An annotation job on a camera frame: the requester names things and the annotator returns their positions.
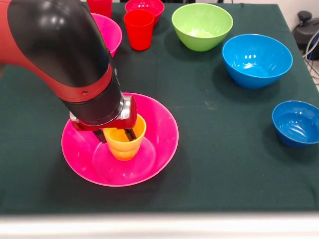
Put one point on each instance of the small pink bowl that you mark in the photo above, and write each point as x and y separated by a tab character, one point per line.
149	7

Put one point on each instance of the yellow cup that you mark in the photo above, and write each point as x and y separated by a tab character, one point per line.
124	149

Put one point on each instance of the small dark blue bowl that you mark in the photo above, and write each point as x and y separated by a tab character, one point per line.
296	124

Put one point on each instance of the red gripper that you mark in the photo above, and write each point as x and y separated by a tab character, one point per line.
127	119

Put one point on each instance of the large pink bowl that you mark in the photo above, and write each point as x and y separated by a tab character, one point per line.
109	35
154	149

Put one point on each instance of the red cup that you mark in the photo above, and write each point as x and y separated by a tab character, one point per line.
102	7
138	32

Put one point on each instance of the light blue bowl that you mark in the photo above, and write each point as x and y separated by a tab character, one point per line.
256	62

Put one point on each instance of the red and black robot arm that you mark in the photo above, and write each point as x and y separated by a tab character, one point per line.
57	49

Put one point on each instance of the green bowl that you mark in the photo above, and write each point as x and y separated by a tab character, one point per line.
202	27

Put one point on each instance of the dark green table cloth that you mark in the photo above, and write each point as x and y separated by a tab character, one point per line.
224	174

